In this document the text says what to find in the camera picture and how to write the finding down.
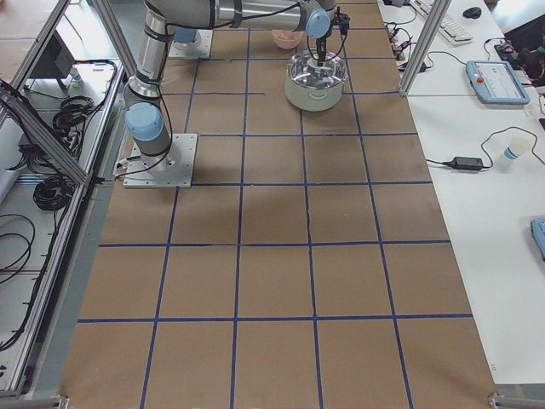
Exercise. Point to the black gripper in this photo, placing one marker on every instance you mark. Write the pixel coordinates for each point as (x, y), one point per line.
(321, 45)

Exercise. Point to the glass pot lid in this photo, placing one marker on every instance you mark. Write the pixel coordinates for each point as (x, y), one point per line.
(303, 71)

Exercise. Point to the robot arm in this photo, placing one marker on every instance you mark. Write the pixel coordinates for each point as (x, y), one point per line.
(234, 84)
(186, 37)

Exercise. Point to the white electric cooking pot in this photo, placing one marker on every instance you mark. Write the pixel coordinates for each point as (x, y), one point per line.
(312, 100)

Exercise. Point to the pink bowl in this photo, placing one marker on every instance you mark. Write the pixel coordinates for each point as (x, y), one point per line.
(286, 39)

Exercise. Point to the white keyboard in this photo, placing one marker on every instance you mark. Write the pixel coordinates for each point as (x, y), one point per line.
(450, 29)

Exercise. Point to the black computer mouse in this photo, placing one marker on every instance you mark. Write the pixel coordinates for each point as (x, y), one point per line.
(472, 13)

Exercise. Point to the blue teach pendant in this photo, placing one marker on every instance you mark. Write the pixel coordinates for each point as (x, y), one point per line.
(538, 234)
(495, 83)

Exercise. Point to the black power adapter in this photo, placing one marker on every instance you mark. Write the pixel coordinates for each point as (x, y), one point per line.
(465, 163)

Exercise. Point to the paper cup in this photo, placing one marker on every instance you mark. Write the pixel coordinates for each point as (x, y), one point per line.
(517, 147)

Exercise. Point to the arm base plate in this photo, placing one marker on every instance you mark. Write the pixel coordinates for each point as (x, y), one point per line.
(202, 51)
(174, 171)

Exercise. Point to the aluminium frame post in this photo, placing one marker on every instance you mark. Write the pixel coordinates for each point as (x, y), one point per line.
(428, 32)

